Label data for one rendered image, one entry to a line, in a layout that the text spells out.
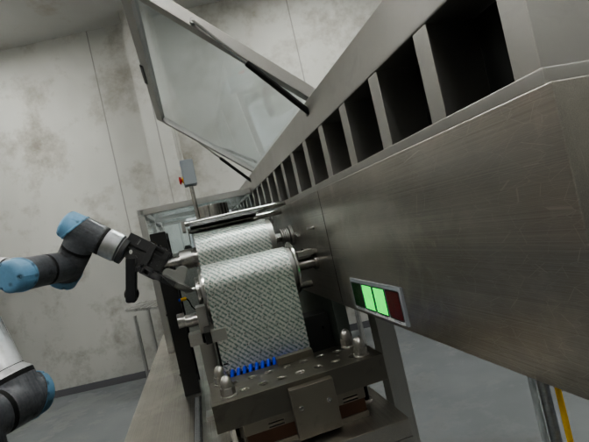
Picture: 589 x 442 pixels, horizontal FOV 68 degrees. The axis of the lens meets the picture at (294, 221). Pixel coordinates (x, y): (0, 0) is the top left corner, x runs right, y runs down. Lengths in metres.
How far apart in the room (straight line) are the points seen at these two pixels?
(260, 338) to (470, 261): 0.72
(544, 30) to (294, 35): 5.16
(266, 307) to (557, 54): 0.90
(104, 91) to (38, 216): 1.67
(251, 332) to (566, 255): 0.86
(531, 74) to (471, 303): 0.29
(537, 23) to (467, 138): 0.14
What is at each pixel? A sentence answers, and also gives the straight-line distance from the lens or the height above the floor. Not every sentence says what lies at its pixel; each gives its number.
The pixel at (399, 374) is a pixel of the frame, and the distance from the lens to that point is 1.48.
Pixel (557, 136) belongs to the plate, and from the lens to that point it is 0.46.
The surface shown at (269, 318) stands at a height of 1.14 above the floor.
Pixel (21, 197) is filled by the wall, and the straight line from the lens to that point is 6.07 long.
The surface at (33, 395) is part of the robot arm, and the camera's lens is 1.43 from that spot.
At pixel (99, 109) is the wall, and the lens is 5.79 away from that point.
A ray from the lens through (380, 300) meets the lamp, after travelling 0.87.
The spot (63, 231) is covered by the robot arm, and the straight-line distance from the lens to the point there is 1.20.
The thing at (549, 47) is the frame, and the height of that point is 1.47.
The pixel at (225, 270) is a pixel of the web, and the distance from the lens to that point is 1.17.
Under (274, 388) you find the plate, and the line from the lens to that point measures 1.01.
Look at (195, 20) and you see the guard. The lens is 1.13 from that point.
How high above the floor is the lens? 1.37
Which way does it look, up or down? level
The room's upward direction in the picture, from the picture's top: 13 degrees counter-clockwise
